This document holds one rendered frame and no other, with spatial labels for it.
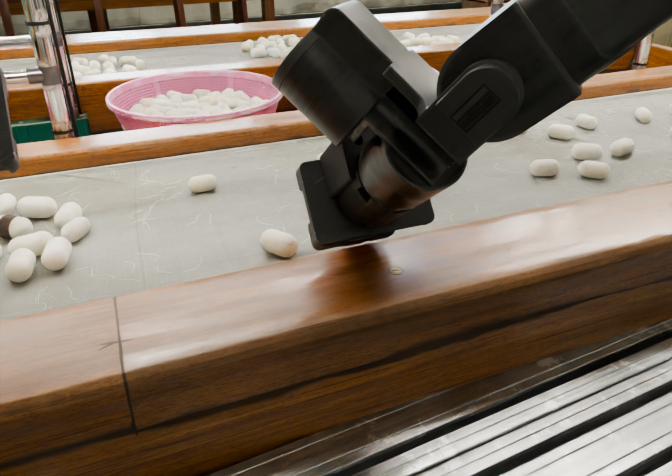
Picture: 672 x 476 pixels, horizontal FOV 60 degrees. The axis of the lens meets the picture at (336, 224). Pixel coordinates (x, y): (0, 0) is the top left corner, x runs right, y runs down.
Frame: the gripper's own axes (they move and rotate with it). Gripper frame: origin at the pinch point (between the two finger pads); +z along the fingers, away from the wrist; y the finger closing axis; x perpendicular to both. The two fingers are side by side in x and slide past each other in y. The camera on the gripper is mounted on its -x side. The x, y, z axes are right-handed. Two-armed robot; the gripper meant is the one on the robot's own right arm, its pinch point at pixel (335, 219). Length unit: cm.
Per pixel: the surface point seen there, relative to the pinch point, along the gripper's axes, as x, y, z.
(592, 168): -0.7, -32.4, 1.5
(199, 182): -8.9, 10.0, 11.7
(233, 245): 0.1, 9.2, 3.2
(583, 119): -10.0, -44.4, 12.5
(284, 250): 2.0, 5.6, -1.0
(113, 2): -170, 5, 227
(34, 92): -38, 28, 46
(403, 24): -61, -58, 73
